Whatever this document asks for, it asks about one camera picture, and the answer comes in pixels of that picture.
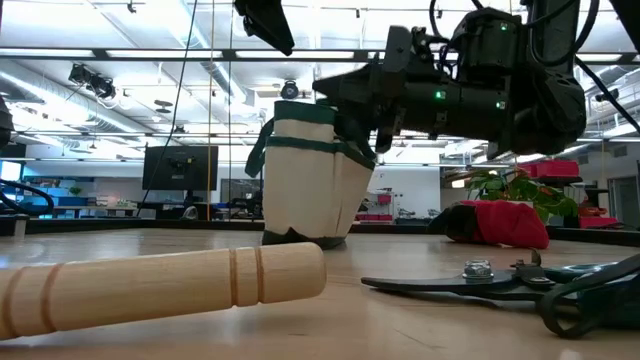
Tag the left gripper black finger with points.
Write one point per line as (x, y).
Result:
(265, 20)

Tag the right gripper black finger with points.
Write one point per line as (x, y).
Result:
(355, 85)

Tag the beige canvas bag green trim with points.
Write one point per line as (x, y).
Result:
(300, 190)

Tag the red and black garden glove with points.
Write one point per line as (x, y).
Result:
(505, 225)

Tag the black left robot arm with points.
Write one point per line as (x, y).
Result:
(5, 125)

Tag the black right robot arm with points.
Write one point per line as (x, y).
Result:
(550, 100)

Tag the small red box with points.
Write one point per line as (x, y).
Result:
(384, 199)

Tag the row of small red bins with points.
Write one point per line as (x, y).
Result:
(375, 218)

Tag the black ceiling disc lamp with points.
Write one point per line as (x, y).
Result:
(163, 103)

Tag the green plant in white pot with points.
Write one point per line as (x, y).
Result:
(520, 187)

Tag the red storage bins on shelf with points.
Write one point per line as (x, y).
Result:
(550, 169)

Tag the black computer monitor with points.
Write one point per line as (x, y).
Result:
(180, 170)

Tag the black ceiling spotlight cluster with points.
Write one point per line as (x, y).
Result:
(100, 86)

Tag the low red storage bin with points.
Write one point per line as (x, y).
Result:
(597, 222)

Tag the grey door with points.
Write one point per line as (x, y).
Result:
(625, 200)

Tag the blue storage shelving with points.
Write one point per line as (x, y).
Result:
(70, 200)

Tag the black overhead frame beam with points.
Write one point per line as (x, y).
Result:
(230, 54)

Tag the round black ceiling camera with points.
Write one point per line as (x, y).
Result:
(289, 91)

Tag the black camera on ceiling pipe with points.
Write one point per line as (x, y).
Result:
(607, 95)

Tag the black table border rail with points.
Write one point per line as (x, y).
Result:
(100, 226)

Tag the white post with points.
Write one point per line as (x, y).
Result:
(20, 229)

